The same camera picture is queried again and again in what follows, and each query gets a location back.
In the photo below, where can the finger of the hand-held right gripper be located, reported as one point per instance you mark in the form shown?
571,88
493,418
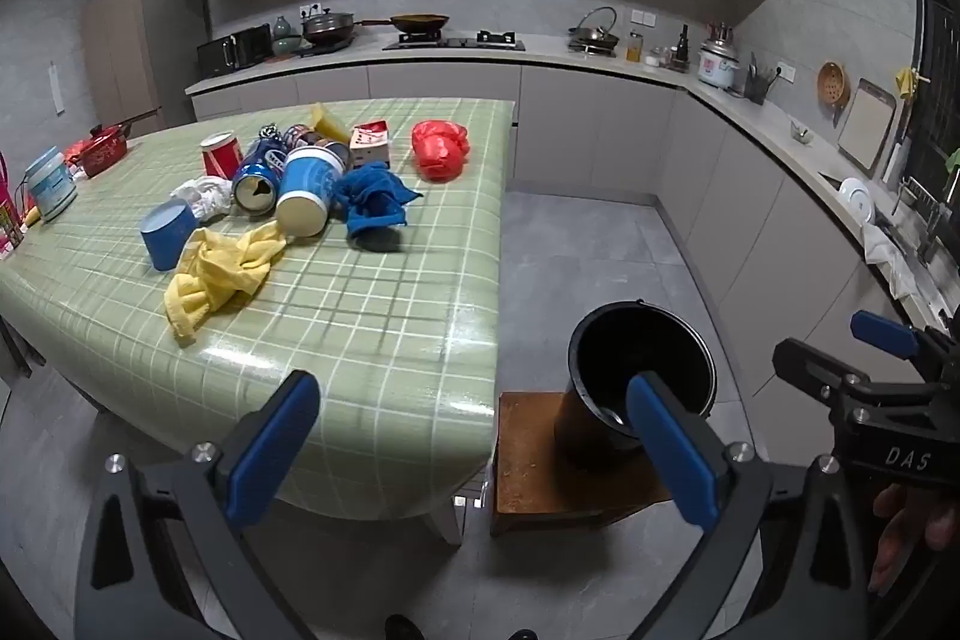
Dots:
885,332
814,374

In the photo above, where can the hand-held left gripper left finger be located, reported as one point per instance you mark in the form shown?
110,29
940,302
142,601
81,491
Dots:
274,445

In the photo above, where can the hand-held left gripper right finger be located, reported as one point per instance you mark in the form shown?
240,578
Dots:
671,452

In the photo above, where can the black plastic bucket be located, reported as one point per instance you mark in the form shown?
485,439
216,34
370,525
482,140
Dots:
600,347

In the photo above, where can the yellow cloth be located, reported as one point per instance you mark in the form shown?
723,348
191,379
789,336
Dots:
217,269
907,84

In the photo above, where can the blue round tub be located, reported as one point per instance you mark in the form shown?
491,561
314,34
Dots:
165,235

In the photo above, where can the blue paper cup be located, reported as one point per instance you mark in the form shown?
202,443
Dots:
307,190

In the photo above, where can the white tissue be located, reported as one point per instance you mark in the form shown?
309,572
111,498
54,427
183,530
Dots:
202,196

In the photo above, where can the blue cloth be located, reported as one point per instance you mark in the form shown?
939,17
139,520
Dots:
375,197

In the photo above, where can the dark drink can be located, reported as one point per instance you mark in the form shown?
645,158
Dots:
322,144

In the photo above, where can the crushed blue drink can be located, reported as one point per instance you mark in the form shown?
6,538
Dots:
271,136

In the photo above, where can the red and white carton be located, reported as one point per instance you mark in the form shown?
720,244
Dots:
371,144

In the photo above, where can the yellow snack packet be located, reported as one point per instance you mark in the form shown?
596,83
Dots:
328,121

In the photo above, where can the red plastic bag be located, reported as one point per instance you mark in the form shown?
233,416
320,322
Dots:
441,149

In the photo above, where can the person's right hand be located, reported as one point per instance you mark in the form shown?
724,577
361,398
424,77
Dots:
911,527

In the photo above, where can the white dish cloth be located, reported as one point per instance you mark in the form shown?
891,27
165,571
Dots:
889,257

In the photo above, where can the white plate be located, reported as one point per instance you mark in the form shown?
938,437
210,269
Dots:
856,197

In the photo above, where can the metal dish rack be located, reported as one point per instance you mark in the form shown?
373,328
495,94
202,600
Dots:
915,194

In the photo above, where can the brown wooden stool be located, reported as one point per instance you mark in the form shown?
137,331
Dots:
525,460

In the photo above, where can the grey island table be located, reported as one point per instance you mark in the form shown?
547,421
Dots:
446,524

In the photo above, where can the grey cutting board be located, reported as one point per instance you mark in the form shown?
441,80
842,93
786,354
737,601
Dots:
866,123

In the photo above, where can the person's left shoe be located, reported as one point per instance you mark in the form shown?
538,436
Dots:
401,629

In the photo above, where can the person's shoe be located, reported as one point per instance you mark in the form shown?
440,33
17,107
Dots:
523,635
401,629

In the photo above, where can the person's right shoe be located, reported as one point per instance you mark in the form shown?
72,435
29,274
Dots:
523,635

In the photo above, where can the grey kitchen countertop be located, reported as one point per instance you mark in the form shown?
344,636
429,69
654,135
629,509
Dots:
757,119

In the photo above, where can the yellow hanging cloth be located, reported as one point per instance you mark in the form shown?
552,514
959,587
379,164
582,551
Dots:
907,84

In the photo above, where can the dark barred window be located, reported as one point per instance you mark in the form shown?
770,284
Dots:
937,70

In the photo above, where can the black utensil holder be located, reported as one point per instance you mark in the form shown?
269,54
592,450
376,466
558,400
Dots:
757,85

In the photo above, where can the white rice cooker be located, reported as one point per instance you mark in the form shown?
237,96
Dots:
718,63

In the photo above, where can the grey lower cabinets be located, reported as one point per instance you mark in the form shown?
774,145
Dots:
600,130

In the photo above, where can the red basket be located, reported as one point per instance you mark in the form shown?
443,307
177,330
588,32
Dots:
101,153

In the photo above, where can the light blue plastic container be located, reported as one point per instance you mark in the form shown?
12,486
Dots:
51,186

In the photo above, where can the dark glass bottle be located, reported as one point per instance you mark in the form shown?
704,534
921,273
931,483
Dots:
682,48

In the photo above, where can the pink packet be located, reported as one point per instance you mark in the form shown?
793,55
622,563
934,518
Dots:
7,212

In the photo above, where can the yellow oil bottle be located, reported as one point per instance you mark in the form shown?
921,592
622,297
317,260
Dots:
635,49

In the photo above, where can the black microwave oven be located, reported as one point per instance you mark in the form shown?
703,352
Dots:
232,51

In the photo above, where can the metal kettle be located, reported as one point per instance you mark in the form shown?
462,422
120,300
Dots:
596,36

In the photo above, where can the lidded black pan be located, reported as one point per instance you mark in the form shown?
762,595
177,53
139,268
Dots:
328,29

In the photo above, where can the brown refrigerator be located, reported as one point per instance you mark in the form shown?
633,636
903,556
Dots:
135,48

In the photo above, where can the black gas stove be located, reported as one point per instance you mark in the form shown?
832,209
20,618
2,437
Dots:
457,42

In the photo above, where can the black wok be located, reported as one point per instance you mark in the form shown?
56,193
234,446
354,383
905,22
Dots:
420,21

